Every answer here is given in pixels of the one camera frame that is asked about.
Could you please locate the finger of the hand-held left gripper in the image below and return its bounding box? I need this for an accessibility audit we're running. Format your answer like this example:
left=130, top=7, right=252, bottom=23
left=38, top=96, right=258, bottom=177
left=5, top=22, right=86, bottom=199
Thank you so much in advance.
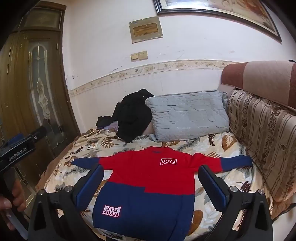
left=0, top=136, right=24, bottom=149
left=28, top=126, right=47, bottom=142

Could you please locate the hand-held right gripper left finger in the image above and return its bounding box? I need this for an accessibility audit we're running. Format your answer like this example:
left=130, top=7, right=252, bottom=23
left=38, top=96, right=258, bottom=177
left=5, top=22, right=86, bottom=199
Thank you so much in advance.
left=28, top=163, right=105, bottom=241

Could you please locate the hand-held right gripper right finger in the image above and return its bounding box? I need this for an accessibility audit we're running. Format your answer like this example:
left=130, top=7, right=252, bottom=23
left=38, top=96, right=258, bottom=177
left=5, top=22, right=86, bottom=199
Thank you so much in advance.
left=198, top=164, right=275, bottom=241

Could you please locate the red and blue sweater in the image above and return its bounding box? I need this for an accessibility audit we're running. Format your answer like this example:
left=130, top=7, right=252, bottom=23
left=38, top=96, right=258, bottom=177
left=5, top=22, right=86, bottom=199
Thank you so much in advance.
left=71, top=146, right=253, bottom=239

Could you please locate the person's left hand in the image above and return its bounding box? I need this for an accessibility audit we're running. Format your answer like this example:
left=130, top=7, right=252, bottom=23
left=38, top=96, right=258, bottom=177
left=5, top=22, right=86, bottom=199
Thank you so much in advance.
left=0, top=178, right=27, bottom=230

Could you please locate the leaf print blanket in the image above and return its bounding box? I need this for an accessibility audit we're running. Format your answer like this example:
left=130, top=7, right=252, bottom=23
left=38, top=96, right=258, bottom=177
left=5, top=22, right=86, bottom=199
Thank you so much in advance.
left=35, top=127, right=273, bottom=241

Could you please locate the wooden door with glass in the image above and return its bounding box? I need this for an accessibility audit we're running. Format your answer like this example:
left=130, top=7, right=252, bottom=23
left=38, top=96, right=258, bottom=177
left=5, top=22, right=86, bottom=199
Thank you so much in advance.
left=0, top=2, right=81, bottom=209

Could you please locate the purple cloth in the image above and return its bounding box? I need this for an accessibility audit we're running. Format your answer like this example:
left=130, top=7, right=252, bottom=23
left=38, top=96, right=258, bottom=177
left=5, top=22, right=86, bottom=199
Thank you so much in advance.
left=103, top=122, right=119, bottom=132

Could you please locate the striped floral cushion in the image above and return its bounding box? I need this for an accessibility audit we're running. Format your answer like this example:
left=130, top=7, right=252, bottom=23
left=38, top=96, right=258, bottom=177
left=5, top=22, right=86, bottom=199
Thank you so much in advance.
left=227, top=89, right=296, bottom=203

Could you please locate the grey quilted pillow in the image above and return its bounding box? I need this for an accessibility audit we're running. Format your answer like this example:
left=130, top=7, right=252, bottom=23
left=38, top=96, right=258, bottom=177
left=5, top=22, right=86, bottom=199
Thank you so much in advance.
left=145, top=90, right=230, bottom=142

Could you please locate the pale pink cushion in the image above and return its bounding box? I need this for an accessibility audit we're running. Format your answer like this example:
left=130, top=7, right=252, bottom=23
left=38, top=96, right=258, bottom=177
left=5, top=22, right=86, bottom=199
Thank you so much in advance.
left=142, top=122, right=155, bottom=135

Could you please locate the black clothing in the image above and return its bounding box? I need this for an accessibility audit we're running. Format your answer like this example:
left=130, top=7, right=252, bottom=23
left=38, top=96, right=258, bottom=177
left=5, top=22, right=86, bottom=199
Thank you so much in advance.
left=96, top=89, right=155, bottom=143

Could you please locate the brown and beige sofa backrest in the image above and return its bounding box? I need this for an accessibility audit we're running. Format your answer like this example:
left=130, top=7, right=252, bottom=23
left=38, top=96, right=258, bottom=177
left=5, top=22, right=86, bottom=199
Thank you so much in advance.
left=217, top=60, right=296, bottom=109

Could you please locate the beige wall panel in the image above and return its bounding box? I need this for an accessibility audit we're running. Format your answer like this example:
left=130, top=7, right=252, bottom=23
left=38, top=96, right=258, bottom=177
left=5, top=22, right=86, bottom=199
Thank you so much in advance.
left=129, top=16, right=164, bottom=44

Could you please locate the framed wall picture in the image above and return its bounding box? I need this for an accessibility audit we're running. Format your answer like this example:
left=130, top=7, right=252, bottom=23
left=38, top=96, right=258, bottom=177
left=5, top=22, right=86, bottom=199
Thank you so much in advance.
left=153, top=0, right=282, bottom=42

